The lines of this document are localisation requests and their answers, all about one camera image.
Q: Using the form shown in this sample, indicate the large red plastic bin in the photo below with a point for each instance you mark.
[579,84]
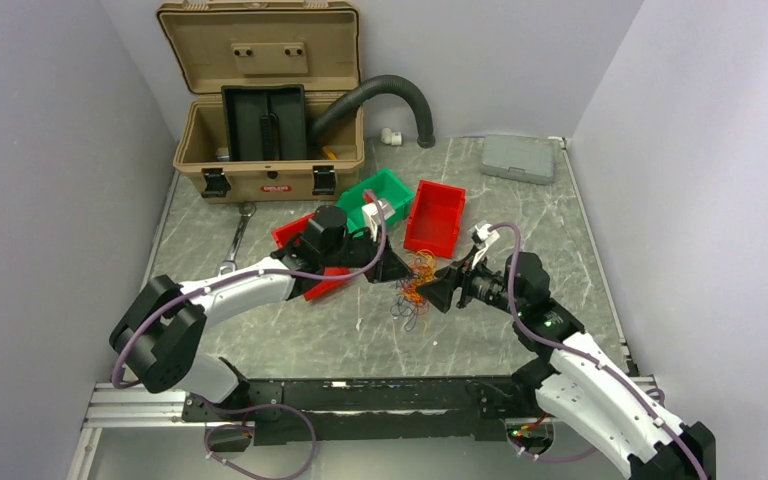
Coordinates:
[434,222]

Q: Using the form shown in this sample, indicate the aluminium frame rail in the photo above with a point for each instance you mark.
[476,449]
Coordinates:
[134,407]

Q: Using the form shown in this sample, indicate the small red plastic bin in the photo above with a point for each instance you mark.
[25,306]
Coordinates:
[283,235]

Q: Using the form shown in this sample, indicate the green plastic bin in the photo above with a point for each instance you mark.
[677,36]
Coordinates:
[386,186]

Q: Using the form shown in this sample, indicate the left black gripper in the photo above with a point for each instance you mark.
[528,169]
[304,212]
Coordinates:
[393,270]

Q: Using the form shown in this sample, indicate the black toolbox tray insert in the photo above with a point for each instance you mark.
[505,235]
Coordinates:
[265,123]

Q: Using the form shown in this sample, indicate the tan plastic toolbox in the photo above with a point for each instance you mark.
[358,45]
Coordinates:
[261,73]

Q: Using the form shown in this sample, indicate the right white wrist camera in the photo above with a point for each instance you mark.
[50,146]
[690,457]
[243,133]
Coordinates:
[483,236]

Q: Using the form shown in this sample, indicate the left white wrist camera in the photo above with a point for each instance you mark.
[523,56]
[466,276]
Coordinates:
[376,213]

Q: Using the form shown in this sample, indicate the silver combination wrench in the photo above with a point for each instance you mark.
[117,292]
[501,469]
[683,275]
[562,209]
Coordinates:
[228,264]

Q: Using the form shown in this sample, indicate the white pipe fitting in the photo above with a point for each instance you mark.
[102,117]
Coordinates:
[390,137]

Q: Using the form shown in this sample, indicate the grey plastic organizer case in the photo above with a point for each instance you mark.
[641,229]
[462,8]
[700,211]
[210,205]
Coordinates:
[520,158]

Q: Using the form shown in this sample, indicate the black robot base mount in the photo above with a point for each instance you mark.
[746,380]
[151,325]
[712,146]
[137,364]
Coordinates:
[290,410]

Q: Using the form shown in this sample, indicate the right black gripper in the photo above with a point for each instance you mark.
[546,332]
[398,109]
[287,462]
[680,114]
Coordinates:
[440,290]

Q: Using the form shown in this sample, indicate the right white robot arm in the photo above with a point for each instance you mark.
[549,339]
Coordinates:
[572,379]

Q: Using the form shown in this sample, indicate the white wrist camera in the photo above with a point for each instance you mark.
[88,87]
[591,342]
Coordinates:
[483,236]
[376,213]

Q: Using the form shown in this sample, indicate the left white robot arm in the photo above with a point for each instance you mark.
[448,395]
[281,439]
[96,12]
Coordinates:
[159,335]

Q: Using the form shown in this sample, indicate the yellow tool in toolbox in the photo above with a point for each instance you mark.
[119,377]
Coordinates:
[328,153]

